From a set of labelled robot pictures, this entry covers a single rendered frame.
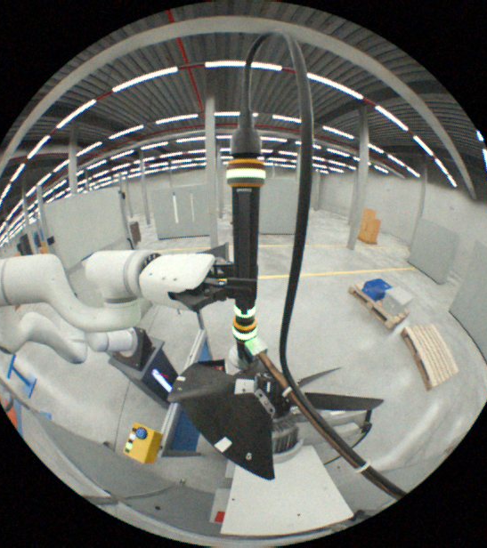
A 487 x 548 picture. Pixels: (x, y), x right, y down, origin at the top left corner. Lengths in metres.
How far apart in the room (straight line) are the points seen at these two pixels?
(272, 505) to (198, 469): 1.36
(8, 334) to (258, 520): 0.68
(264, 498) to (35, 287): 0.62
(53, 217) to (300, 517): 2.20
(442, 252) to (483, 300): 2.80
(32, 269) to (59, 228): 1.60
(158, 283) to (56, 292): 0.20
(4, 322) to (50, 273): 0.30
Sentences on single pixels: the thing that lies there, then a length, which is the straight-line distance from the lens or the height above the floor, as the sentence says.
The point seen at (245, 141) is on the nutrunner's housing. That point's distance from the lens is 0.19.
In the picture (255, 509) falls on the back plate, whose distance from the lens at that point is 0.50.
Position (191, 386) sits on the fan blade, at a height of 1.18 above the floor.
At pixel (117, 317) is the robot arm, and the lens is 0.33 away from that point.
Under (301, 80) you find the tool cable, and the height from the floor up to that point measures 1.85.
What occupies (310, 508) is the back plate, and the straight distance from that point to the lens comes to 0.52.
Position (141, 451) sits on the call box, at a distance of 0.78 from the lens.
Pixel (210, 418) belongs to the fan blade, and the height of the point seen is 1.42.
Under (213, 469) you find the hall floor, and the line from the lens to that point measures 1.79.
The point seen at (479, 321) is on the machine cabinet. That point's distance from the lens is 5.65.
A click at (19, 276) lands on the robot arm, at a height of 1.71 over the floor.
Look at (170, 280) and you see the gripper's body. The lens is 0.21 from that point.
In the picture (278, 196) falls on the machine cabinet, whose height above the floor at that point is 1.58.
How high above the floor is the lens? 1.76
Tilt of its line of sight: 30 degrees down
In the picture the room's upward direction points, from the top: straight up
